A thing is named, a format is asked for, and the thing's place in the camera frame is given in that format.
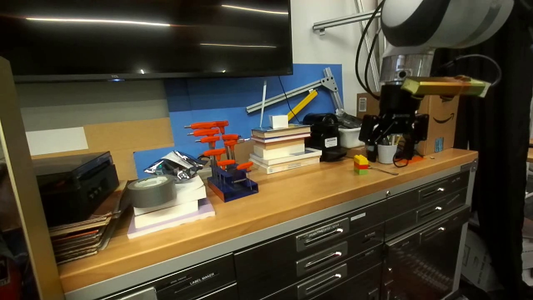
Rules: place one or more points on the white pen cup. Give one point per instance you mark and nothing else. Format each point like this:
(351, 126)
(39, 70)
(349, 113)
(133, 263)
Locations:
(386, 153)

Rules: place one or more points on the black label printer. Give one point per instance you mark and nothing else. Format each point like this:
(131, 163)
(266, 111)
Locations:
(323, 135)

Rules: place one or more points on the black device box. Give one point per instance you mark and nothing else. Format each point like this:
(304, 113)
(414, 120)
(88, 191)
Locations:
(73, 186)

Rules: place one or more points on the colourful toy brick stack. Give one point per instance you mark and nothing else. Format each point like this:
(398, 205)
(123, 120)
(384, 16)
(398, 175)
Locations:
(359, 163)

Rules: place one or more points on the metal square ruler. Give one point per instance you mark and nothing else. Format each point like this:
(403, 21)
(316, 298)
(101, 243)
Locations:
(324, 81)

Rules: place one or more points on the metal drawer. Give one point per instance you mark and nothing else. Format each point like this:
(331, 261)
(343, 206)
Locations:
(356, 220)

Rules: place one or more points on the cardboard shipping box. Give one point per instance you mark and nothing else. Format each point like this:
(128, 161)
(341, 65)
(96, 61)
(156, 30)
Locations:
(441, 120)

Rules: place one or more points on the white plastic bin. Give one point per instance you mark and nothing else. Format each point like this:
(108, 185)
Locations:
(349, 136)

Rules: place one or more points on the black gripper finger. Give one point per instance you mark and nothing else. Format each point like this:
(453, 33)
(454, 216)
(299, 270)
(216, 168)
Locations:
(408, 146)
(369, 146)

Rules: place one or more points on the black wall monitor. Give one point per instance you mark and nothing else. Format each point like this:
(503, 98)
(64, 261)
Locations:
(114, 40)

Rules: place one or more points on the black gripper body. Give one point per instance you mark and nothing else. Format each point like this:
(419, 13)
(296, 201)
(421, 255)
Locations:
(396, 115)

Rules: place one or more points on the crumpled silver foil bag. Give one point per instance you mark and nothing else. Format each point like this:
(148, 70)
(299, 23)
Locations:
(179, 165)

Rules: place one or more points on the yellow ruler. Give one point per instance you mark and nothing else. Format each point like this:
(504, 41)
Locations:
(301, 103)

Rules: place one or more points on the grey duct tape roll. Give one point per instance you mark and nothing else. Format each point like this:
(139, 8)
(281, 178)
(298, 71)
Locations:
(149, 191)

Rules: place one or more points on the stack of books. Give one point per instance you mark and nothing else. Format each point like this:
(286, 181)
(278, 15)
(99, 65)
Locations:
(281, 148)

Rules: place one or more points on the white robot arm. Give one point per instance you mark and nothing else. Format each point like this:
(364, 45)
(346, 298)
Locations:
(414, 30)

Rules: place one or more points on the orange handled tool set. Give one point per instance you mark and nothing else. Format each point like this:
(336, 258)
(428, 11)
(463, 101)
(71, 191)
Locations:
(228, 178)

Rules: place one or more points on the white small box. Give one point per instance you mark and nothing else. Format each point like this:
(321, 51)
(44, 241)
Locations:
(278, 121)

